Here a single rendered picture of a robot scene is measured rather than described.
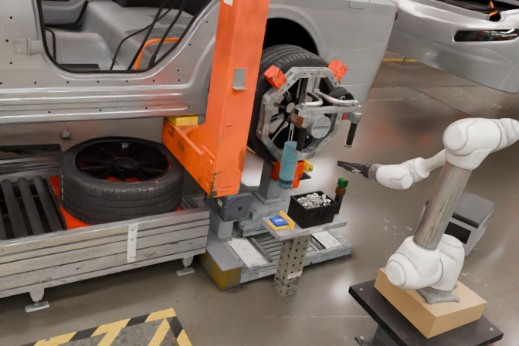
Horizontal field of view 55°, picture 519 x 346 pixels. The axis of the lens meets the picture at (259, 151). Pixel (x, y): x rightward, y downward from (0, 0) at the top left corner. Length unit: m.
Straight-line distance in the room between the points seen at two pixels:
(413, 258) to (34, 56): 1.87
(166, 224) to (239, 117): 0.66
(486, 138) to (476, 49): 3.02
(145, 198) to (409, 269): 1.30
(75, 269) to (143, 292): 0.38
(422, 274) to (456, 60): 3.14
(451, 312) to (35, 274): 1.83
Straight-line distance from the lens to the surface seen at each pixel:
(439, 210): 2.06
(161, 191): 2.60
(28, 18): 2.49
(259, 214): 3.01
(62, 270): 2.53
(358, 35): 3.34
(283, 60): 2.69
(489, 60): 4.95
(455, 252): 2.31
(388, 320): 2.39
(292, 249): 2.60
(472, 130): 1.92
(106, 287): 2.73
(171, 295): 2.69
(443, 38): 5.05
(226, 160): 2.41
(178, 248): 2.68
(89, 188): 2.58
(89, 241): 2.47
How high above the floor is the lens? 1.78
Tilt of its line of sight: 24 degrees down
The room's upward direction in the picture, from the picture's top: 10 degrees clockwise
